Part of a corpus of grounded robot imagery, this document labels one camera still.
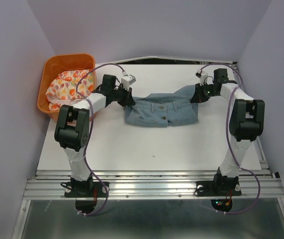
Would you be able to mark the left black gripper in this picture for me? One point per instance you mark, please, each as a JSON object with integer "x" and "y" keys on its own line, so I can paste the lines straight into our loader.
{"x": 127, "y": 100}

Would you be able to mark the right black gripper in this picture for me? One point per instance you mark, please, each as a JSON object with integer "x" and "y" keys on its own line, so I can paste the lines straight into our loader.
{"x": 198, "y": 96}

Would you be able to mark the blue denim skirt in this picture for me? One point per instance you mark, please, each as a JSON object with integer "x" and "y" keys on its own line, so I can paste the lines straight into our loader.
{"x": 163, "y": 109}

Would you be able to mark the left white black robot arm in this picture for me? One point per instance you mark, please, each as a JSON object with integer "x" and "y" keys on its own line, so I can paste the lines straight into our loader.
{"x": 75, "y": 125}

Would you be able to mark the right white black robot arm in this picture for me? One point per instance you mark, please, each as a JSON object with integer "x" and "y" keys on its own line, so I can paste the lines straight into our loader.
{"x": 244, "y": 123}

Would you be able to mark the floral orange white skirt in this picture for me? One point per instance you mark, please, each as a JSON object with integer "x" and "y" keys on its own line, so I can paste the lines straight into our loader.
{"x": 63, "y": 89}

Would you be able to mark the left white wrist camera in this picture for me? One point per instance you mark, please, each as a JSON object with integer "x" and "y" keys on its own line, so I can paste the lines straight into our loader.
{"x": 127, "y": 81}

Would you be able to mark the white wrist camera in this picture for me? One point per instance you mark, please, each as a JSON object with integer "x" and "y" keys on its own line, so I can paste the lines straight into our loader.
{"x": 127, "y": 81}
{"x": 202, "y": 76}

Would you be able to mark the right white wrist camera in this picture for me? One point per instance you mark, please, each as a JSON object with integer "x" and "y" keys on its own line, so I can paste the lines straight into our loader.
{"x": 202, "y": 76}

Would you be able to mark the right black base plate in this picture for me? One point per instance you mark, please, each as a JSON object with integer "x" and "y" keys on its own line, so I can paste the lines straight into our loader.
{"x": 210, "y": 189}

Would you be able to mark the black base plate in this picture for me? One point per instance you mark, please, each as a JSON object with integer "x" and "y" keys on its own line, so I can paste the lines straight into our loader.
{"x": 210, "y": 189}
{"x": 102, "y": 189}

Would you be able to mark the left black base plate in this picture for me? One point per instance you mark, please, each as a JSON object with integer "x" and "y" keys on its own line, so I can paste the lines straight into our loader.
{"x": 102, "y": 189}

